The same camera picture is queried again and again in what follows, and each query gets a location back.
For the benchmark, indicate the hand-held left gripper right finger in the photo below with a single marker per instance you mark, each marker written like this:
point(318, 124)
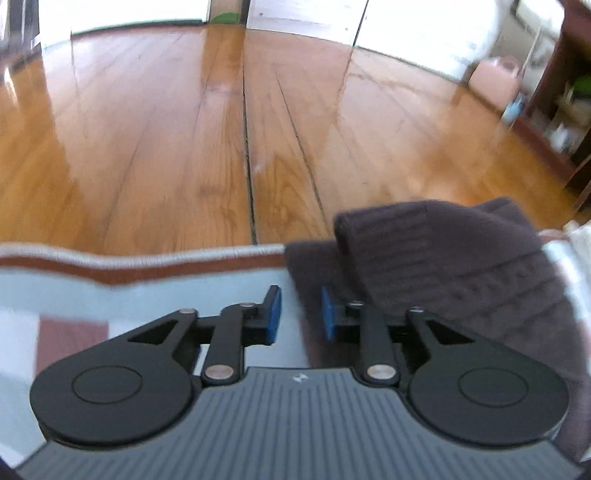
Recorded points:
point(328, 318)

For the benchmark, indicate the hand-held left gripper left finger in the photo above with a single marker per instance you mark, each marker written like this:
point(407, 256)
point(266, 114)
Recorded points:
point(273, 314)

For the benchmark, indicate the dark brown knit sweater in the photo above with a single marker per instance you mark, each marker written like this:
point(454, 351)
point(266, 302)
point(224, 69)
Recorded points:
point(438, 258)

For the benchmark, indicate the checkered mat with brown border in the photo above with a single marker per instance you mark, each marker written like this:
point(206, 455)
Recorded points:
point(138, 288)

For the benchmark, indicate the small light blue bottle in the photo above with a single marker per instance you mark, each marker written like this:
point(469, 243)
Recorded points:
point(513, 110)

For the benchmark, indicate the dark wooden shelf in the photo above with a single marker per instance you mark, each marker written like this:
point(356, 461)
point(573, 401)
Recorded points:
point(568, 170)

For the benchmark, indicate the pink storage box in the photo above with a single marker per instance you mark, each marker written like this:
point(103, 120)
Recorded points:
point(494, 83)

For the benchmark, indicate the white item on shelf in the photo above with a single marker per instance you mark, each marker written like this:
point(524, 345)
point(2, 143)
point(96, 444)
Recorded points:
point(559, 136)

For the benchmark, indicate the white cabinet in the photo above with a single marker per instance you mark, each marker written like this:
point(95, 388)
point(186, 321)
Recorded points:
point(425, 37)

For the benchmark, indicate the small green object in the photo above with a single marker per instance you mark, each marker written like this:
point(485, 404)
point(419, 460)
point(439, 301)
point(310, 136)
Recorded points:
point(224, 18)

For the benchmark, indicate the green item on shelf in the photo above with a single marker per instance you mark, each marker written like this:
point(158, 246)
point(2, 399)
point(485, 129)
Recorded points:
point(581, 87)

